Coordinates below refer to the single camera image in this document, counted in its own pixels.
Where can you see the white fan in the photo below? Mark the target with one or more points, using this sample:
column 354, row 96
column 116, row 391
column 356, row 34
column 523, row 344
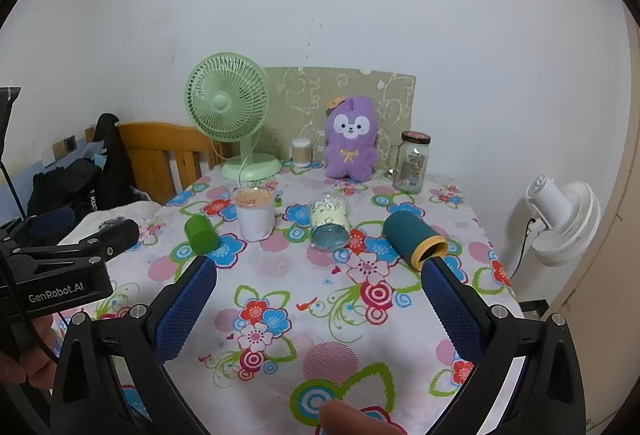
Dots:
column 560, row 220

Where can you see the black clothing pile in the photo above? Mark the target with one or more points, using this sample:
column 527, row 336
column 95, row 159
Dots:
column 75, row 185

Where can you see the cotton swab container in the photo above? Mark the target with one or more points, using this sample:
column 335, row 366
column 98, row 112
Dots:
column 302, row 151

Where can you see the teal cup with yellow rim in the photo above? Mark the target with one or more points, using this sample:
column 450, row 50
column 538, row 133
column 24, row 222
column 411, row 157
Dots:
column 407, row 235

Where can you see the clear glass cup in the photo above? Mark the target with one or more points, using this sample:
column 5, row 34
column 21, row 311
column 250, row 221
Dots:
column 329, row 222

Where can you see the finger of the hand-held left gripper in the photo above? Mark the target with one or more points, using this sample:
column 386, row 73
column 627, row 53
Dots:
column 117, row 236

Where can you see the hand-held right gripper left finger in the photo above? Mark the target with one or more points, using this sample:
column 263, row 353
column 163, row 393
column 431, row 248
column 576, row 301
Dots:
column 184, row 312

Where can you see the green desk fan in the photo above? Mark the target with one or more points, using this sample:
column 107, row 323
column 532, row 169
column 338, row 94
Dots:
column 222, row 102

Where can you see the white bedding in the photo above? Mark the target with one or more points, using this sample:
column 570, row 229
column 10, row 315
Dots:
column 125, row 212

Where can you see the floral tablecloth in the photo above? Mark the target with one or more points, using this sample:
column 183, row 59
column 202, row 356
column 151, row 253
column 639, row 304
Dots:
column 310, row 330

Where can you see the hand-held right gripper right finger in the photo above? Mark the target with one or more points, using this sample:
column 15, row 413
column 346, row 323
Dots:
column 452, row 312

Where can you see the small green cup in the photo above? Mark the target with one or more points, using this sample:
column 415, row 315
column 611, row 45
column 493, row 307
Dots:
column 201, row 235

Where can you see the person's right hand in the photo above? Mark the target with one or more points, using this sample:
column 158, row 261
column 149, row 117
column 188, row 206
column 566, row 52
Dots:
column 350, row 420

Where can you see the glass jar with red lid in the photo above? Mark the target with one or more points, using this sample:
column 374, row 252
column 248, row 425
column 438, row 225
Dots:
column 412, row 162

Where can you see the purple plush toy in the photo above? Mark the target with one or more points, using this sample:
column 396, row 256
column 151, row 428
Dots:
column 350, row 140

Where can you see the person's left hand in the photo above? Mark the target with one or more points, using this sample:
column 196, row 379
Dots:
column 27, row 360

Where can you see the white cup with pink lid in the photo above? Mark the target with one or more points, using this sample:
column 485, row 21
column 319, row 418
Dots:
column 254, row 215

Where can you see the green patterned board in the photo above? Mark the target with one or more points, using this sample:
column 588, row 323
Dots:
column 300, row 95

